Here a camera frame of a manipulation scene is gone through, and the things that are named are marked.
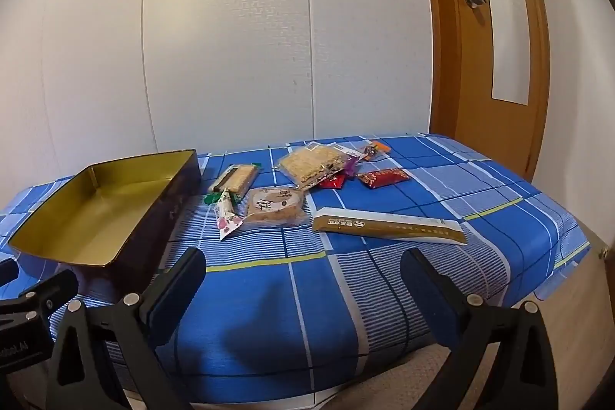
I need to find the small red snack packet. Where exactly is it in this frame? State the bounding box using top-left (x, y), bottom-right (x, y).
top-left (317, 172), bottom-right (349, 191)

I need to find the dark red snack packet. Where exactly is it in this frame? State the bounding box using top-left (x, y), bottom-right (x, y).
top-left (358, 167), bottom-right (410, 190)

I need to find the gold tin box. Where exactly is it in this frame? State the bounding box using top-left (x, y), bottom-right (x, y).
top-left (7, 149), bottom-right (203, 295)

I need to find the wooden door frame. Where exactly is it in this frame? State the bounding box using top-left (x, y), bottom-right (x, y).
top-left (413, 0), bottom-right (462, 137)

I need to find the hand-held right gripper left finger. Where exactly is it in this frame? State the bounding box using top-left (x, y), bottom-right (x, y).
top-left (45, 247), bottom-right (207, 410)

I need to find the blue plaid bed sheet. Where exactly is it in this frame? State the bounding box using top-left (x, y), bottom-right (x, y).
top-left (0, 132), bottom-right (592, 408)

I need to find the round cake clear packet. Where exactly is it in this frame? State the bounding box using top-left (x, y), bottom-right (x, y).
top-left (239, 186), bottom-right (311, 231)

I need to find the pink white slim packet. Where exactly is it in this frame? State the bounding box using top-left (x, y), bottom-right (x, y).
top-left (214, 194), bottom-right (246, 242)

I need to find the long gold packet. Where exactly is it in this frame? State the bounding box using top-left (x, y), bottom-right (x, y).
top-left (311, 207), bottom-right (468, 246)

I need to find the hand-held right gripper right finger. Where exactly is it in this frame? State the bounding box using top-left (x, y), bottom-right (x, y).
top-left (400, 248), bottom-right (560, 410)

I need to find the wooden door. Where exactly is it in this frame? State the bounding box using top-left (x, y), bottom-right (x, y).
top-left (447, 0), bottom-right (553, 183)

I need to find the orange candy packet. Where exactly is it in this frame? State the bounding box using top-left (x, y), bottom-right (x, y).
top-left (362, 141), bottom-right (390, 161)

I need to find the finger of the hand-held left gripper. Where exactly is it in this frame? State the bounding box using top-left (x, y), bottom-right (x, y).
top-left (0, 260), bottom-right (20, 287)
top-left (0, 271), bottom-right (80, 330)

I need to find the rice crisp bar green wrapper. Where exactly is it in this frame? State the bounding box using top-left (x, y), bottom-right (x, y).
top-left (204, 163), bottom-right (263, 205)

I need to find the purple snack packet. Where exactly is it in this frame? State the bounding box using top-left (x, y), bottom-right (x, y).
top-left (343, 151), bottom-right (362, 180)

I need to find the large rice crisp packet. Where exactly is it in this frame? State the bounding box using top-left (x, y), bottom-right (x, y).
top-left (279, 144), bottom-right (354, 190)

